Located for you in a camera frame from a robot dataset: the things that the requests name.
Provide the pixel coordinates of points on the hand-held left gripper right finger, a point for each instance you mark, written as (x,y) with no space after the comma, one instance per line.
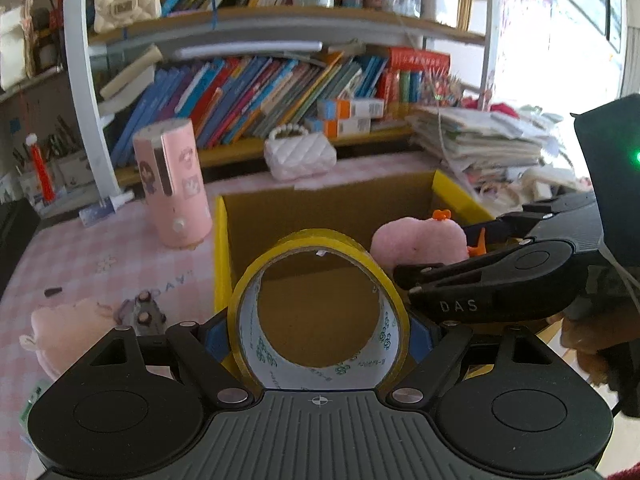
(421,336)

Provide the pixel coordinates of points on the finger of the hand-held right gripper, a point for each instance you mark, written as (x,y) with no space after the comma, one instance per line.
(480,285)
(550,220)

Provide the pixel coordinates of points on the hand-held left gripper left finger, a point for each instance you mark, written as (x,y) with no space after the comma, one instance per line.
(216,341)

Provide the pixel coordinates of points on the small grey toy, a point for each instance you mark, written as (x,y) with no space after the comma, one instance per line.
(142,315)

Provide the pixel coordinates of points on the pink plush with orange bow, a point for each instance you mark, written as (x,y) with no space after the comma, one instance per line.
(415,240)

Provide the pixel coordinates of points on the yellow tape roll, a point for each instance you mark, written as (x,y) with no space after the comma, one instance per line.
(320,241)

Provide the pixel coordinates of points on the pink plush toy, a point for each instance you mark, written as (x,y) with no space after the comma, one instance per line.
(65,330)

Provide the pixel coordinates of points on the yellow cardboard box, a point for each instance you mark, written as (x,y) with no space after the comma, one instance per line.
(325,210)

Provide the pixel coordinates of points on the person's right hand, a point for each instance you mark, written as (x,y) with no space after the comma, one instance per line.
(582,345)

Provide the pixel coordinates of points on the stack of papers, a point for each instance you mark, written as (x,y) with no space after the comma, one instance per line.
(480,140)

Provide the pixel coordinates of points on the pink checked tablecloth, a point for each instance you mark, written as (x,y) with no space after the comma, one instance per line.
(100,260)

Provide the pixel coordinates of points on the narrow framed picture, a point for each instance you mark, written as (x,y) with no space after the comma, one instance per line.
(616,15)

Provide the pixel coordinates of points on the pink cylindrical humidifier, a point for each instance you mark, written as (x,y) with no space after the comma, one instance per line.
(172,185)

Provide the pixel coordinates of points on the colourful trinket bundle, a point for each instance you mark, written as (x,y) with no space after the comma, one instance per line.
(445,87)

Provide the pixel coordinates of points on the small black cap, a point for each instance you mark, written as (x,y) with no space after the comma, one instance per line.
(53,290)

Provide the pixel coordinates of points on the small white tube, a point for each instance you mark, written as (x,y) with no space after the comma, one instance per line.
(107,206)

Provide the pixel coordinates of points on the red boxed book set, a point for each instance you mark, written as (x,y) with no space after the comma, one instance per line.
(417,62)

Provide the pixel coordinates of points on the white quilted purse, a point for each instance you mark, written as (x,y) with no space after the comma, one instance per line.
(300,152)

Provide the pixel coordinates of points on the orange and white box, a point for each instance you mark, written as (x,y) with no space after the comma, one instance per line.
(340,127)
(350,109)

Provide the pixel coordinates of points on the black box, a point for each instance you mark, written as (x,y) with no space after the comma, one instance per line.
(15,245)

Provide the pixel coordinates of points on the desk pen holder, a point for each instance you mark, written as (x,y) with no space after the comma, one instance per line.
(72,167)

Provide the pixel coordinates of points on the white pen cup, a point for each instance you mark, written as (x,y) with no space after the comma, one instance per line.
(439,5)

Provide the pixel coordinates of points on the red pen with white cap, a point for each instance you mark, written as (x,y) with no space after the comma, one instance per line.
(42,170)

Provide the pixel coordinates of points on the row of colourful books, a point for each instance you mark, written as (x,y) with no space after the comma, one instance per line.
(240,95)

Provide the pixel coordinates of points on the white bookshelf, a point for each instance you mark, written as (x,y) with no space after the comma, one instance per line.
(85,125)

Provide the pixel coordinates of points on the stack of white books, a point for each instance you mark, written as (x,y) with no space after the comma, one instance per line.
(130,80)

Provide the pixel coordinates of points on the cream canvas bag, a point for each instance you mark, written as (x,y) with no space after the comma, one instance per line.
(15,45)

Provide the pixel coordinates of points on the wall poster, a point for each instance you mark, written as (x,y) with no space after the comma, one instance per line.
(525,25)

